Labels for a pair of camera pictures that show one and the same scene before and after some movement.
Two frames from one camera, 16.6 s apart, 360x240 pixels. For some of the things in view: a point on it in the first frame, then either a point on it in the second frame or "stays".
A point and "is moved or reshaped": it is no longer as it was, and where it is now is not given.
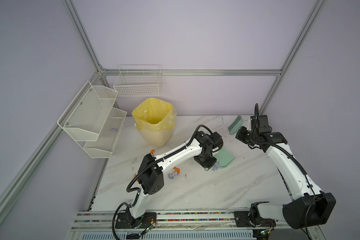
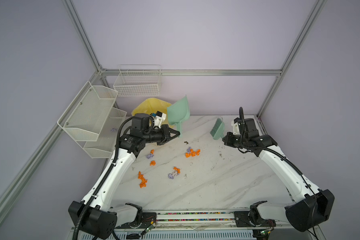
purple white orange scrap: x=177 y=171 stays
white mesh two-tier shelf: x=92 y=122 stays
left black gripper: x=208 y=165 -> x=165 y=136
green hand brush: x=235 y=125 is moved or reshaped
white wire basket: x=136 y=80 stays
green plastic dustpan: x=224 y=157 -> x=178 y=113
